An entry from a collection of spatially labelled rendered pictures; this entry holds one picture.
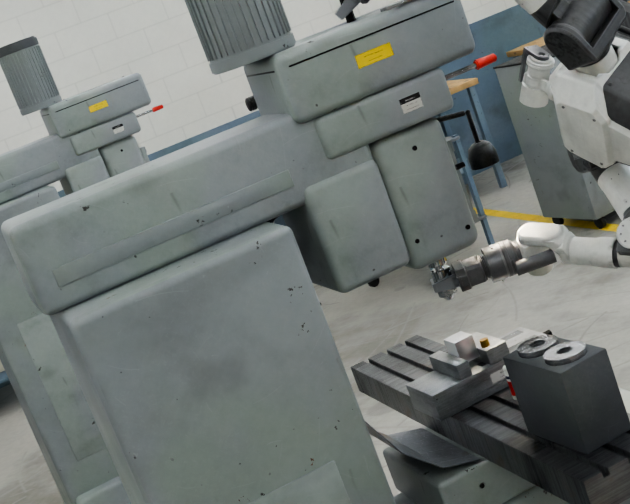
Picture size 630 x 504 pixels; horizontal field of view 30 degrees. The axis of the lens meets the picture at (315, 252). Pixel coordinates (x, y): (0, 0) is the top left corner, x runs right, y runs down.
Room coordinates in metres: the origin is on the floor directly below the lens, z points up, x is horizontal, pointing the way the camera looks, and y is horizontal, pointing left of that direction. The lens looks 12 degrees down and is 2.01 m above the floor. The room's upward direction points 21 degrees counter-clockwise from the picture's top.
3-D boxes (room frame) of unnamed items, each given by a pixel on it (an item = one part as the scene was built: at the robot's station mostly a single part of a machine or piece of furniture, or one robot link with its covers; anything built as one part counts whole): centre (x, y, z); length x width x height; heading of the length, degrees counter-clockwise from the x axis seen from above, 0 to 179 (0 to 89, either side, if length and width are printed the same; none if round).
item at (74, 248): (2.61, 0.21, 1.66); 0.80 x 0.23 x 0.20; 107
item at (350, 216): (2.70, -0.08, 1.47); 0.24 x 0.19 x 0.26; 17
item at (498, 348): (2.81, -0.31, 1.02); 0.15 x 0.06 x 0.04; 18
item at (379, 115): (2.74, -0.22, 1.68); 0.34 x 0.24 x 0.10; 107
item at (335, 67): (2.75, -0.25, 1.81); 0.47 x 0.26 x 0.16; 107
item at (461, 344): (2.79, -0.25, 1.05); 0.06 x 0.05 x 0.06; 18
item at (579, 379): (2.35, -0.39, 1.03); 0.22 x 0.12 x 0.20; 20
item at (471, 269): (2.75, -0.36, 1.23); 0.13 x 0.12 x 0.10; 176
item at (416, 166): (2.75, -0.26, 1.47); 0.21 x 0.19 x 0.32; 17
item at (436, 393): (2.80, -0.28, 0.99); 0.35 x 0.15 x 0.11; 108
